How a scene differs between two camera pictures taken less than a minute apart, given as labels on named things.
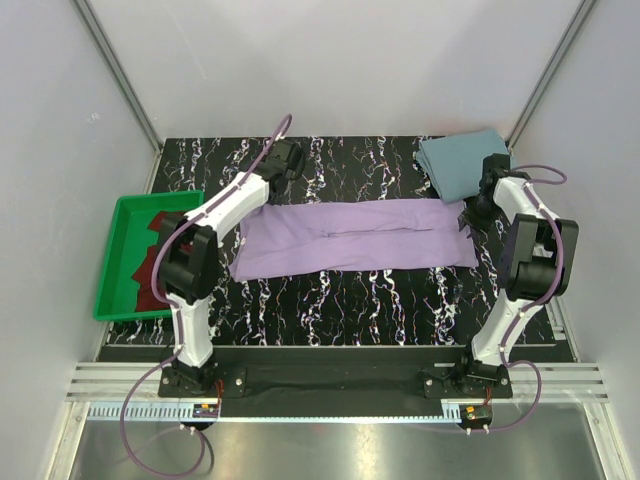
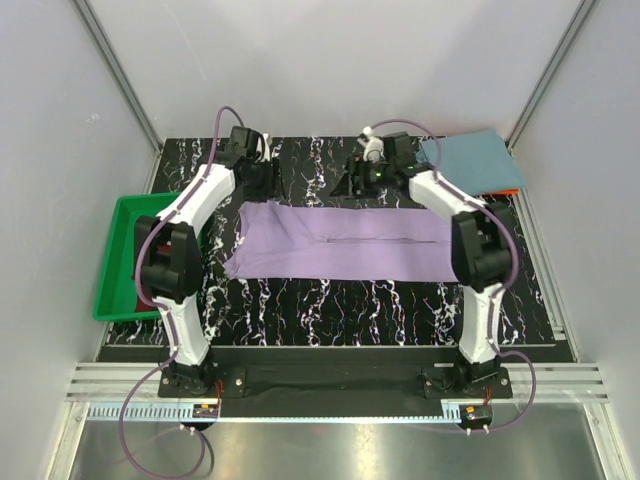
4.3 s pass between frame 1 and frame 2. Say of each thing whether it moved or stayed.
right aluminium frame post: stayed
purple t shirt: stayed
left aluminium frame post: stayed
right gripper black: moved
